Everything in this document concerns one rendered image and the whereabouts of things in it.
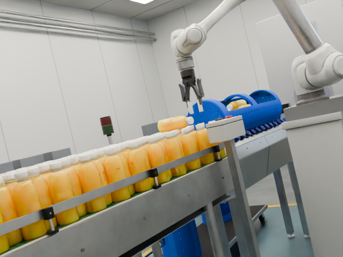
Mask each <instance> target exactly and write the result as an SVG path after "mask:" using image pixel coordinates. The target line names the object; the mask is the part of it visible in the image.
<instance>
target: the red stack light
mask: <svg viewBox="0 0 343 257"><path fill-rule="evenodd" d="M100 123H101V126H106V125H111V124H112V120H111V118H105V119H101V120H100Z"/></svg>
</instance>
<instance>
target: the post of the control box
mask: <svg viewBox="0 0 343 257"><path fill-rule="evenodd" d="M224 145H225V149H226V154H227V158H228V163H229V167H230V171H231V176H232V181H233V185H234V189H235V194H236V198H237V202H238V207H239V211H240V216H241V220H242V224H243V229H244V234H245V237H246V241H247V246H248V250H249V254H250V257H261V256H260V251H259V247H258V243H257V238H256V234H255V230H254V225H253V220H252V216H251V211H250V207H249V203H248V198H247V194H246V190H245V186H244V182H243V178H242V173H241V168H240V164H239V159H238V155H237V151H236V146H235V142H234V139H232V140H229V141H225V142H224Z"/></svg>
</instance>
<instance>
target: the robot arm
mask: <svg viewBox="0 0 343 257"><path fill-rule="evenodd" d="M244 1H246V0H224V1H223V2H222V3H221V4H220V5H219V6H218V7H217V8H216V9H215V10H214V11H213V12H212V13H211V14H210V15H209V16H208V17H206V18H205V19H204V20H203V21H201V22H200V23H198V24H196V23H193V24H192V25H190V26H189V27H187V28H186V29H178V30H175V31H173V32H172V33H171V37H170V42H171V48H172V51H173V55H174V57H175V59H176V63H177V67H178V70H179V71H181V72H180V74H181V78H182V83H180V84H179V87H180V91H181V96H182V101H184V102H186V104H187V108H189V113H190V114H194V112H193V108H192V103H191V101H190V87H192V88H193V90H194V92H195V94H196V96H197V103H198V107H199V112H203V107H202V104H203V102H202V97H204V96H205V95H204V91H203V87H202V84H201V78H198V79H197V78H196V77H195V72H194V69H193V68H194V62H193V57H192V53H193V52H194V51H195V50H197V49H198V48H199V47H200V46H201V45H202V44H203V43H204V41H205V40H206V39H207V33H208V31H209V30H210V29H211V28H212V27H213V26H214V25H215V24H216V23H217V22H218V21H219V20H220V19H222V18H223V17H224V16H225V15H226V14H227V13H228V12H229V11H231V10H232V9H233V8H235V7H236V6H238V5H239V4H241V3H243V2H244ZM272 1H273V3H274V4H275V6H276V7H277V9H278V11H279V12H280V14H281V15H282V17H283V19H284V20H285V22H286V23H287V25H288V27H289V28H290V30H291V31H292V33H293V34H294V36H295V38H296V39H297V41H298V43H299V44H300V46H301V47H302V49H303V51H304V52H305V55H302V56H299V57H297V58H295V59H294V61H293V63H292V67H291V75H292V81H293V85H294V88H295V91H296V95H297V100H298V102H297V103H296V106H300V105H304V104H309V103H312V102H316V101H321V100H326V99H330V97H329V96H327V95H326V94H325V91H324V86H330V85H333V84H336V83H338V82H339V81H341V80H342V79H343V54H342V53H340V52H338V51H337V50H336V49H335V48H333V47H332V46H331V45H330V44H327V43H323V42H322V40H321V39H320V37H319V35H318V34H317V32H316V31H315V29H314V27H313V26H312V24H311V23H310V21H309V19H308V18H307V16H306V15H305V13H304V11H303V10H302V8H301V7H300V5H299V3H298V2H297V0H272ZM195 82H197V85H196V83H195ZM184 86H185V88H184ZM197 86H198V88H197Z"/></svg>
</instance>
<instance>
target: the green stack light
mask: <svg viewBox="0 0 343 257"><path fill-rule="evenodd" d="M102 131H103V135H107V134H111V133H114V129H113V125H112V124H111V125H106V126H103V127H102Z"/></svg>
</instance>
